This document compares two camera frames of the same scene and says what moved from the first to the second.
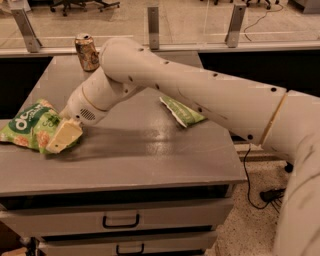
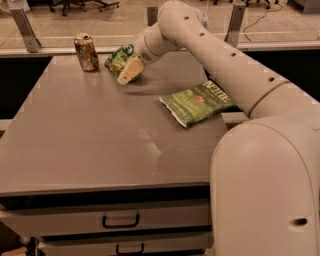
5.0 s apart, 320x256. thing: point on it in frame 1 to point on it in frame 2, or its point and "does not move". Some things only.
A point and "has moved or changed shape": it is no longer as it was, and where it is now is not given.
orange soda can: (87, 53) does not move
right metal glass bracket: (235, 26) does not move
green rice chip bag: (32, 125) has moved or changed shape
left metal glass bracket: (32, 41) does not move
